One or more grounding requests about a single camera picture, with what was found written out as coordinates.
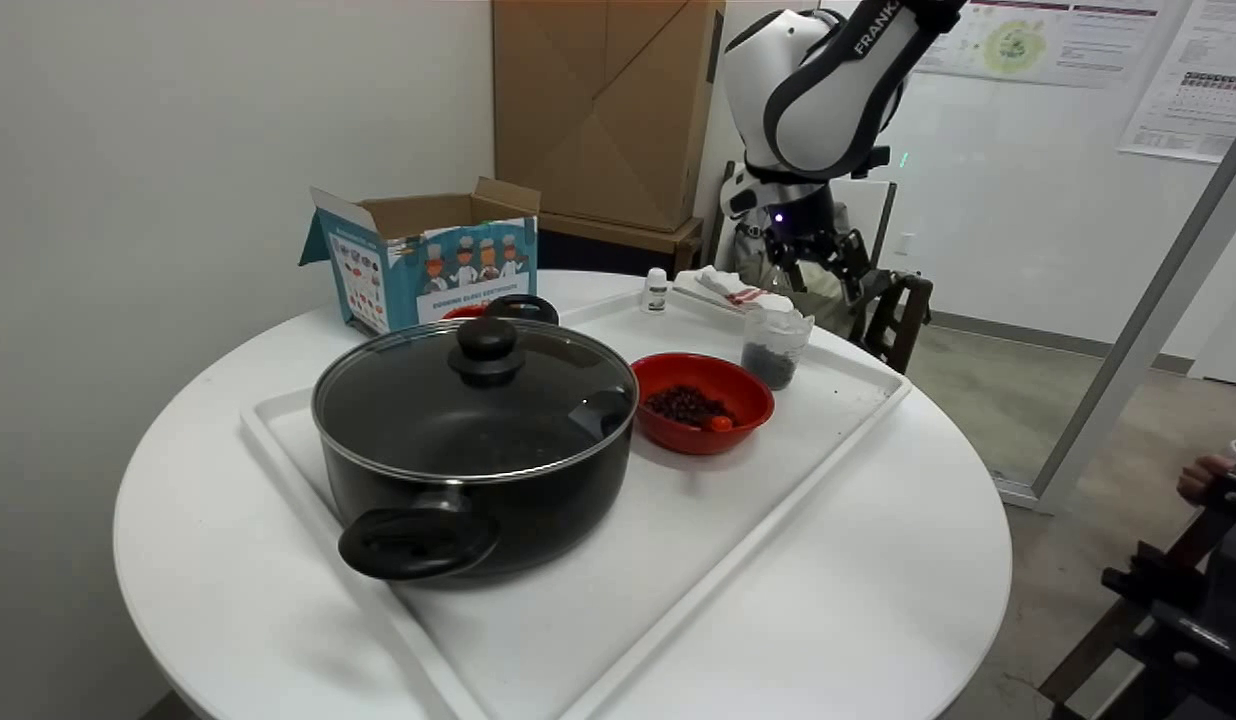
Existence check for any black metal stand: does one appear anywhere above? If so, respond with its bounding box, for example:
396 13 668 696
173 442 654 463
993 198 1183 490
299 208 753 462
1038 443 1236 720

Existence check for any red bowl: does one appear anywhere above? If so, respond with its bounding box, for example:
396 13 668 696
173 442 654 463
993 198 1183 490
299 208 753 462
627 347 779 462

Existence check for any text wall poster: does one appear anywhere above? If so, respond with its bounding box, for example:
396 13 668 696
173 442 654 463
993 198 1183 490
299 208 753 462
1120 0 1236 169

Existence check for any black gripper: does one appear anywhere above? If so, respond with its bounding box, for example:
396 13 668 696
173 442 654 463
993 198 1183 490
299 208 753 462
756 211 873 307

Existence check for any large brown cardboard box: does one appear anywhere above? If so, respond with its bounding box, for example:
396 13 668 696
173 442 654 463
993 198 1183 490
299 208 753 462
488 0 728 236

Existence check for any blue printed cardboard box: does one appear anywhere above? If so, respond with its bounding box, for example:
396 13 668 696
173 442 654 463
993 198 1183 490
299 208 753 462
297 177 544 339

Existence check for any glass pot lid black knob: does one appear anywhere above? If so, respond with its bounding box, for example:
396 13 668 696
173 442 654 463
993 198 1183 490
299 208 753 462
310 313 643 490

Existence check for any black cooking pot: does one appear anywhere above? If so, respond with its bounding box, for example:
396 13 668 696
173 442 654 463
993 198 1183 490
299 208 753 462
310 313 643 591

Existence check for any clear plastic jug with beans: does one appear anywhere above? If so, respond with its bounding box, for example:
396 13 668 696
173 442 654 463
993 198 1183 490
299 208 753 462
740 291 822 394

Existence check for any white plastic tray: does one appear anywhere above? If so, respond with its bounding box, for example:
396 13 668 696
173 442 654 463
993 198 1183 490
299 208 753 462
236 284 913 720

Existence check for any grey metal frame pole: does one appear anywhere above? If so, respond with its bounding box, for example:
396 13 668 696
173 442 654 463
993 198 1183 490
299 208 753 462
1030 105 1236 518

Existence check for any white towel with red stripes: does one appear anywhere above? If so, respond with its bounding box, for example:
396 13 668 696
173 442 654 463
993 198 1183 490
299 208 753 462
672 265 796 324

